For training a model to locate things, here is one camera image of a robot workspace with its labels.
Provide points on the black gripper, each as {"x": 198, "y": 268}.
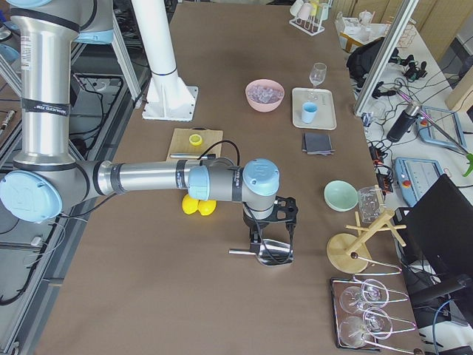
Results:
{"x": 256, "y": 226}

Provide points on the wooden cup tree stand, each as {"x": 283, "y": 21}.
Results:
{"x": 348, "y": 252}

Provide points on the light blue cup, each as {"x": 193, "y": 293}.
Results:
{"x": 309, "y": 111}

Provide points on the pile of clear ice cubes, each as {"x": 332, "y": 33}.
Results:
{"x": 264, "y": 95}

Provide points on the yellow lemon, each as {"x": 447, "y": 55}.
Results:
{"x": 206, "y": 207}
{"x": 189, "y": 205}

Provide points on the mint green bowl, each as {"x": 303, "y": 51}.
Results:
{"x": 340, "y": 196}

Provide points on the grey folded cloth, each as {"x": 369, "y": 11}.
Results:
{"x": 317, "y": 144}

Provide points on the clear glass on stand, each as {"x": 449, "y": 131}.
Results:
{"x": 369, "y": 204}

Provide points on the steel muddler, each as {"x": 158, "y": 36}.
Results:
{"x": 207, "y": 156}

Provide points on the black tray with glasses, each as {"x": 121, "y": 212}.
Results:
{"x": 361, "y": 320}

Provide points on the cream serving tray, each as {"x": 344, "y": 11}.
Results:
{"x": 325, "y": 118}

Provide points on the bamboo cutting board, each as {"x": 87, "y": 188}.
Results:
{"x": 180, "y": 141}

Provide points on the pink bowl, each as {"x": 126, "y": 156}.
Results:
{"x": 264, "y": 107}

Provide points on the blue teach pendant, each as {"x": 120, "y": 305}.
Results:
{"x": 414, "y": 176}
{"x": 448, "y": 121}

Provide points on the clear wine glass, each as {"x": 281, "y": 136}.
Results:
{"x": 317, "y": 76}

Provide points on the black monitor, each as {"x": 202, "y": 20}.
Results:
{"x": 440, "y": 223}

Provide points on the black water bottle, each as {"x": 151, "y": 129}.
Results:
{"x": 404, "y": 122}

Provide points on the white pillar with base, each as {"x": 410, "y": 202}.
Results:
{"x": 168, "y": 98}

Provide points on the black backpack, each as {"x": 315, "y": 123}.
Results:
{"x": 362, "y": 59}

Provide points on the white wire cup rack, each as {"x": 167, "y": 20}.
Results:
{"x": 308, "y": 16}

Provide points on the aluminium frame post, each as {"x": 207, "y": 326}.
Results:
{"x": 390, "y": 41}

